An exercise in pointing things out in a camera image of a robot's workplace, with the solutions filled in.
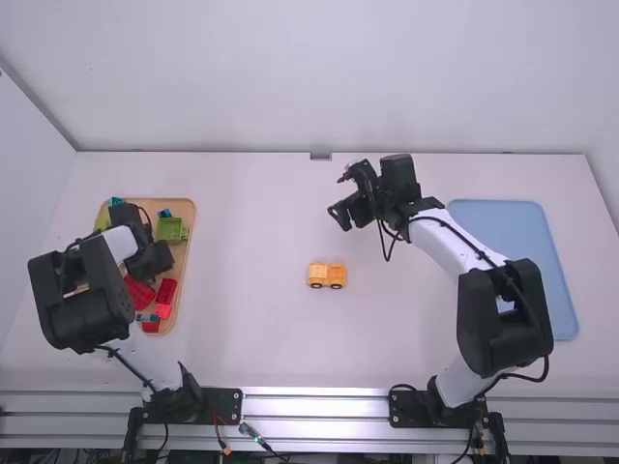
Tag red wire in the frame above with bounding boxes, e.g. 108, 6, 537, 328
211, 409, 234, 458
473, 410, 487, 458

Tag green toy brick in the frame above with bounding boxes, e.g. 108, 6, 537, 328
155, 216, 191, 244

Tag tan tray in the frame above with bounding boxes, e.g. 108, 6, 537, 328
94, 196, 197, 335

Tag yellow toy car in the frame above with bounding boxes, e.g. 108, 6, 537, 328
305, 259, 350, 291

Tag silver rails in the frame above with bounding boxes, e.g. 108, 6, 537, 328
0, 386, 619, 453

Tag black cable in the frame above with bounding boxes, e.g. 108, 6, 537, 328
375, 217, 410, 263
136, 205, 157, 241
506, 355, 551, 384

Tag blue mat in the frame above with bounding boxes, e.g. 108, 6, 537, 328
447, 198, 580, 342

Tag small green circuit board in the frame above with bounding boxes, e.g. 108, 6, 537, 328
240, 421, 265, 444

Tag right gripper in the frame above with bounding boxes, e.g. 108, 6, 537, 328
327, 166, 388, 233

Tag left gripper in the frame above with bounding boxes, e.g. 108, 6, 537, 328
126, 240, 176, 285

